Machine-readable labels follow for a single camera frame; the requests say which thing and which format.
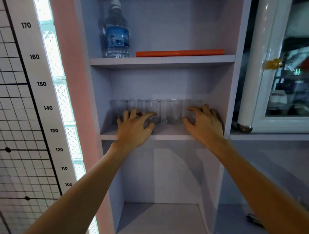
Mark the person's left middle finger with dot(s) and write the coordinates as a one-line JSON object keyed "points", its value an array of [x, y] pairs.
{"points": [[134, 113]]}

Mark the white glass-door cabinet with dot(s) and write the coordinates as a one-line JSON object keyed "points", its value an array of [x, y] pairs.
{"points": [[258, 72]]}

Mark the person's right forearm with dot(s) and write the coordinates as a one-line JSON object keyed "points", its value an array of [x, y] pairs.
{"points": [[260, 190]]}

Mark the clear plastic water bottle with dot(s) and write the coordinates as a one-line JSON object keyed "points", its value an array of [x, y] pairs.
{"points": [[117, 36]]}

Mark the person's right middle finger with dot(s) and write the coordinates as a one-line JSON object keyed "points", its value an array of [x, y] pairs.
{"points": [[206, 109]]}

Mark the clear drinking glass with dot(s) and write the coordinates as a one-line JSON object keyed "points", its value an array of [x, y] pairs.
{"points": [[134, 104], [193, 103], [174, 111], [117, 108], [153, 106]]}

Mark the white height measuring strip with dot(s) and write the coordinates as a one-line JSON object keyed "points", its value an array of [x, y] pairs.
{"points": [[38, 72]]}

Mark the lit glass block column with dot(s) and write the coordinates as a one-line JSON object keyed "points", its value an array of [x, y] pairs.
{"points": [[61, 96]]}

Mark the person's right hand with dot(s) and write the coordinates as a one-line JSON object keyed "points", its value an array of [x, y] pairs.
{"points": [[207, 130]]}

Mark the yellow round door knob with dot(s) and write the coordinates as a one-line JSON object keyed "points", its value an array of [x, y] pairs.
{"points": [[274, 64]]}

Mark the person's left hand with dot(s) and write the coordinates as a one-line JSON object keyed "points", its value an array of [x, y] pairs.
{"points": [[131, 133]]}

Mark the person's left little finger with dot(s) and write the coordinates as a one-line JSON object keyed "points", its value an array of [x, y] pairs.
{"points": [[119, 121]]}

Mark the flat orange book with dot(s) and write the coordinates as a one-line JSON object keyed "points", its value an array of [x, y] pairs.
{"points": [[179, 53]]}

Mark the person's right thumb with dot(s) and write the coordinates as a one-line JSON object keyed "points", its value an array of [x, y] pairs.
{"points": [[188, 123]]}

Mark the white black-grid board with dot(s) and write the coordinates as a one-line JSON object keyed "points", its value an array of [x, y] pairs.
{"points": [[17, 144]]}

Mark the person's left thumb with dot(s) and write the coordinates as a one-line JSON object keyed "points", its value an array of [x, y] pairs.
{"points": [[150, 127]]}

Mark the grey metal object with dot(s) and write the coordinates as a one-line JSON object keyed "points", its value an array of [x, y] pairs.
{"points": [[254, 219]]}

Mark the lavender shelf unit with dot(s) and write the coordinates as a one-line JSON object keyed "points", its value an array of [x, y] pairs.
{"points": [[164, 62]]}

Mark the person's left forearm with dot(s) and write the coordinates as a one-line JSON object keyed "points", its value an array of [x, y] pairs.
{"points": [[84, 192]]}

